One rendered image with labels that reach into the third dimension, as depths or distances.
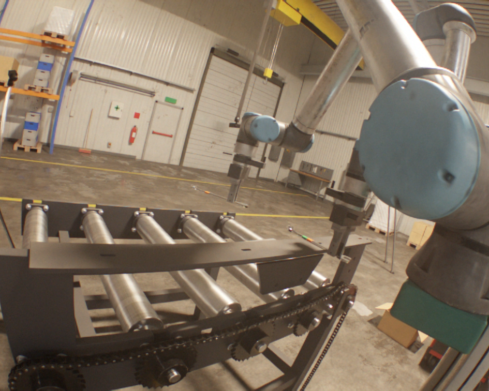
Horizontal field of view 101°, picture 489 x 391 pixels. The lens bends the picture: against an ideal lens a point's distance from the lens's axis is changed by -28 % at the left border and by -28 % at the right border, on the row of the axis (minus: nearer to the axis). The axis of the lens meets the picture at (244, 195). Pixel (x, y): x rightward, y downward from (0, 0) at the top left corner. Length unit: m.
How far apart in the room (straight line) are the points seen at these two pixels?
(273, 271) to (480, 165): 0.67
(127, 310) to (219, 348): 0.29
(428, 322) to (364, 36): 0.47
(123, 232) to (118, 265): 1.11
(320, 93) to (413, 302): 0.67
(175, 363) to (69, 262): 0.35
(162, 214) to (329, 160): 11.25
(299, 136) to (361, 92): 11.77
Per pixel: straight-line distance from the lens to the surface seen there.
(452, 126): 0.28
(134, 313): 0.80
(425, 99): 0.31
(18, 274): 0.53
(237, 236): 1.69
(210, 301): 0.94
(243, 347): 0.86
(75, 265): 0.47
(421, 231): 8.65
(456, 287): 0.45
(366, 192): 0.80
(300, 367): 1.58
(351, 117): 12.50
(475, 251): 0.46
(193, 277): 1.03
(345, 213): 0.77
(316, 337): 1.45
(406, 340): 3.06
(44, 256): 0.49
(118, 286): 0.90
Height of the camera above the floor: 1.41
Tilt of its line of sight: 10 degrees down
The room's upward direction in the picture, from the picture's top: 15 degrees clockwise
